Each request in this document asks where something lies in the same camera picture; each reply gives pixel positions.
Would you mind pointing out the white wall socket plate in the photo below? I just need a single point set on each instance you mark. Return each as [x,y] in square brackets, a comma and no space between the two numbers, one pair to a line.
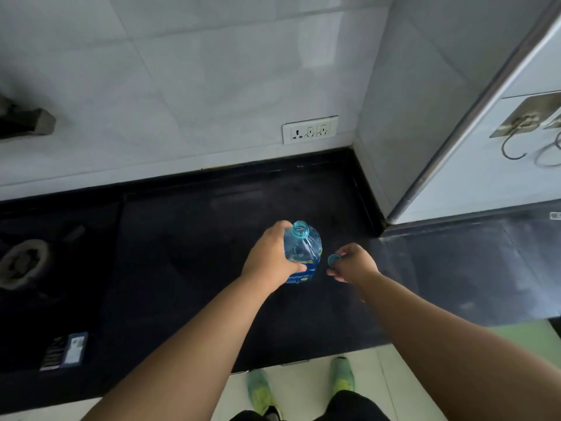
[310,129]

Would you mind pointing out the black gas stove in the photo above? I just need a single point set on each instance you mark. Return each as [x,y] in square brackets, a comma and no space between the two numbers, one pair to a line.
[48,284]

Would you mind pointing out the adhesive metal wall hook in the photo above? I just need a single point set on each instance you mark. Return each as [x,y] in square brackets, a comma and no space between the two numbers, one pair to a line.
[521,122]
[551,144]

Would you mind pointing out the person's left thumb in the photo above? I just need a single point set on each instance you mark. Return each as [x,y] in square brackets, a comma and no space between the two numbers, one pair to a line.
[294,267]

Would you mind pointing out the blue plastic water bottle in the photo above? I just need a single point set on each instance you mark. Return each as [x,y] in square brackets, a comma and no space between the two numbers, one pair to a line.
[303,254]

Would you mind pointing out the person's green left shoe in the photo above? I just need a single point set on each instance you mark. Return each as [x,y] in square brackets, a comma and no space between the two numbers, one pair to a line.
[261,392]

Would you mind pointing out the small blue label box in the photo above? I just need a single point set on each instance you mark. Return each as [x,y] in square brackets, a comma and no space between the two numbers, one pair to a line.
[65,351]

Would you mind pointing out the person's right hand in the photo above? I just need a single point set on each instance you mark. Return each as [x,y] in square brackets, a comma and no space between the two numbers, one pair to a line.
[357,263]

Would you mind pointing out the person's left forearm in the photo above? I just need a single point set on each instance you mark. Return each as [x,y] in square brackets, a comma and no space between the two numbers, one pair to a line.
[175,361]

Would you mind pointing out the person's left hand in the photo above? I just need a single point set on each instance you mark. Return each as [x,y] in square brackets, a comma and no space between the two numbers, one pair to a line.
[268,257]

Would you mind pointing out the round stove burner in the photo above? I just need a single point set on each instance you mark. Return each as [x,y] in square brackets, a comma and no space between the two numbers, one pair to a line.
[21,263]

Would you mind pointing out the white cabinet with metal edge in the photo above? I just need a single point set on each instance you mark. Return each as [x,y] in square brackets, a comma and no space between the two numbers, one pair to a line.
[491,118]

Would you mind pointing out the person's green right shoe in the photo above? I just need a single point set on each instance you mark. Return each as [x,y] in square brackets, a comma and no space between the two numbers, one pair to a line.
[342,375]

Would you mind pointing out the person's black shorts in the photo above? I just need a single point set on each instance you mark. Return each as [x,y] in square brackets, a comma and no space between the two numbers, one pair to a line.
[324,408]

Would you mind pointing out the blue bottle cap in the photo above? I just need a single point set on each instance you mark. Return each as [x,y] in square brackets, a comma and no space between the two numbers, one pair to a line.
[333,260]

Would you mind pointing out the person's right fingers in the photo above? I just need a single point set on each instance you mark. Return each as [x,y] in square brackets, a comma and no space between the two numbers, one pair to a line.
[338,269]

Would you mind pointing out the person's right forearm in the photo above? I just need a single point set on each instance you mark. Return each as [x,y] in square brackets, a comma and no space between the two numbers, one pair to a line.
[456,350]

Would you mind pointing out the person's green shoe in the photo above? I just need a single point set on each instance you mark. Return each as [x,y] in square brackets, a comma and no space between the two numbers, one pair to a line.
[342,375]
[261,392]

